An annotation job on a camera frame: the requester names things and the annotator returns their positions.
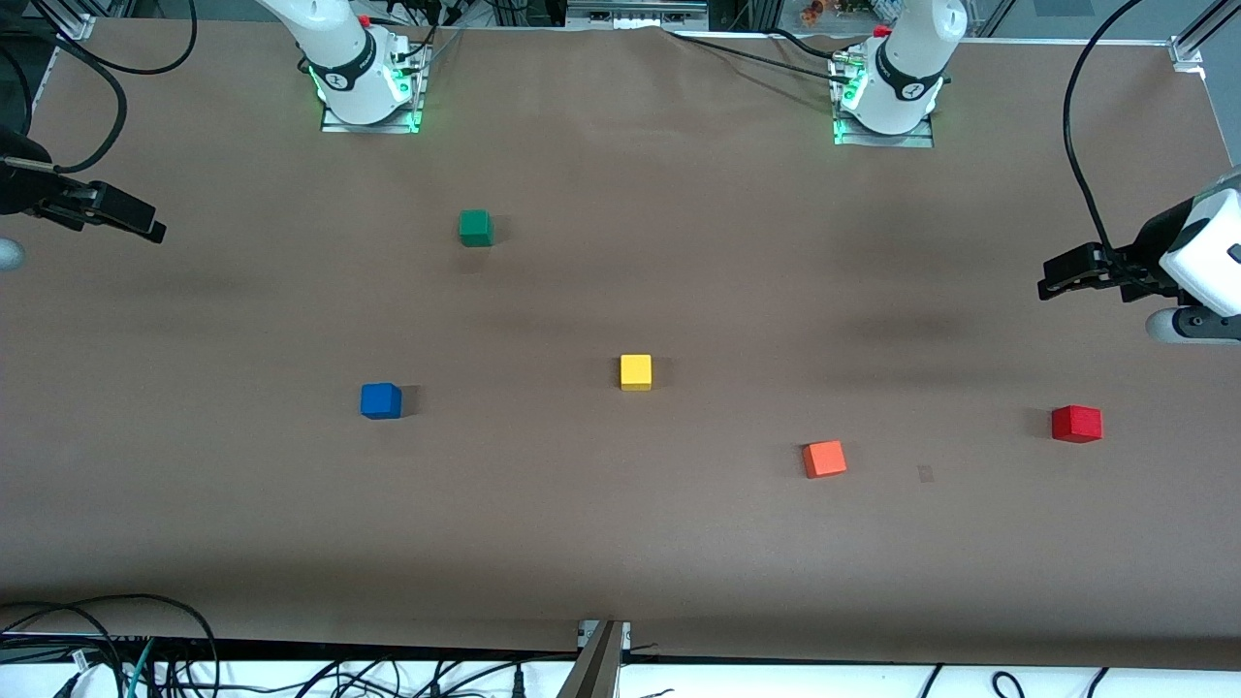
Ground red cube block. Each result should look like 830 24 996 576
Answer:
1051 405 1104 444

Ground orange cube block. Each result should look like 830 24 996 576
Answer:
802 440 847 480

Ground brown paper table cover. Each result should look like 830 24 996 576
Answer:
0 19 1241 672

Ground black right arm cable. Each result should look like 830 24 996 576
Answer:
0 0 200 175

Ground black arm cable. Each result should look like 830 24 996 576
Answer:
1063 0 1147 261
0 0 200 175

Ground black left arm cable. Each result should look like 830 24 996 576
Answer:
1063 0 1147 261

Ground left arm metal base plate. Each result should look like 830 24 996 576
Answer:
831 53 936 148

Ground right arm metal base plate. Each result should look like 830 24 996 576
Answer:
320 39 428 135

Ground short black tabletop cable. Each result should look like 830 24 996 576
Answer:
766 27 859 61

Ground long black tabletop cable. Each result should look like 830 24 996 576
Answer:
667 31 846 86

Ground black floor cable bundle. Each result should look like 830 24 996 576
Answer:
0 593 224 698

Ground silver metal frame bar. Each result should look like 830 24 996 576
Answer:
566 0 711 27

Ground aluminium profile post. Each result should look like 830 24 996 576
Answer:
557 619 633 698

